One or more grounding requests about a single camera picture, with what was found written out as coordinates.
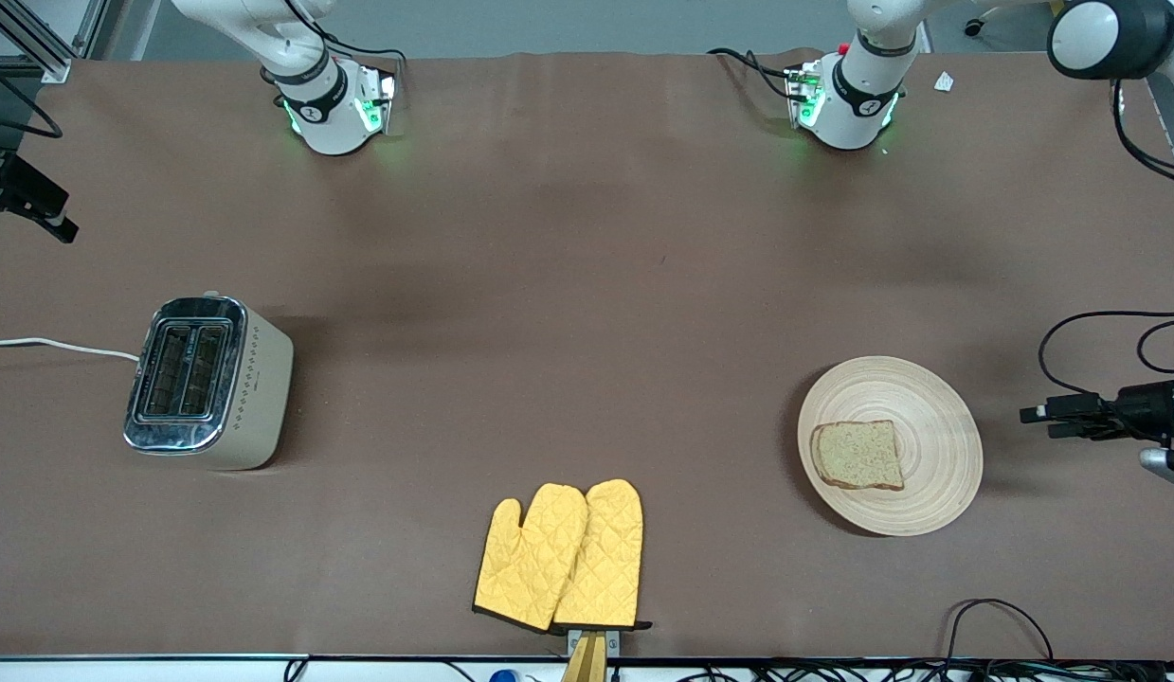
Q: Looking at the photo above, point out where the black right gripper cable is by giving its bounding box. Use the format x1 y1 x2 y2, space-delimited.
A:
0 57 64 141

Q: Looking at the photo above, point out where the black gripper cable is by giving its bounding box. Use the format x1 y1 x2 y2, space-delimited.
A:
0 57 64 141
1038 76 1174 399

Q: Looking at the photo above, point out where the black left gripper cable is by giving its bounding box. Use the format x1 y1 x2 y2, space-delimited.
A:
1038 76 1174 399

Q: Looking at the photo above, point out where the black cable bundle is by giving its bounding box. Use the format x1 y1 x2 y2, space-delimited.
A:
610 659 1174 682

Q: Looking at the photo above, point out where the round wooden plate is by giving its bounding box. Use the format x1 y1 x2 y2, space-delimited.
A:
797 356 984 538

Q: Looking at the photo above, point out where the black base cable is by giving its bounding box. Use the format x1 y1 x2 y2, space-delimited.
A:
281 0 409 67
708 47 798 101

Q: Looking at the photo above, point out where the wooden post with metal bracket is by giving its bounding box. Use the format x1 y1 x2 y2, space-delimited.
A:
560 628 622 682

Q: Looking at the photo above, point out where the cream and chrome toaster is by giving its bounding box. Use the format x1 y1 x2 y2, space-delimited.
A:
122 292 295 472

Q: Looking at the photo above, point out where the brown table cloth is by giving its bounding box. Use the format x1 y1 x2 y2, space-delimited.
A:
0 47 1174 660

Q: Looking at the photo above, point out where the black looped cable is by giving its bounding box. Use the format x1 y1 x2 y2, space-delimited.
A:
945 598 1057 664

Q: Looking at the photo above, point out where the white toaster power cable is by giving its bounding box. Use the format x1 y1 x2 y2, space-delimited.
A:
0 337 140 364

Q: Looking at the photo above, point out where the brown toast slice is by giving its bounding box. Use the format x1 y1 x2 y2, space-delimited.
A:
810 420 906 492

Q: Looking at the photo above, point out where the yellow quilted oven mitt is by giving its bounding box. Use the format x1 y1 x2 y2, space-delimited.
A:
473 484 589 633
552 478 654 632

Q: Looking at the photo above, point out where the metal base plate green light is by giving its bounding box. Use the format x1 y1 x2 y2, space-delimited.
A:
786 62 826 131
354 64 400 135

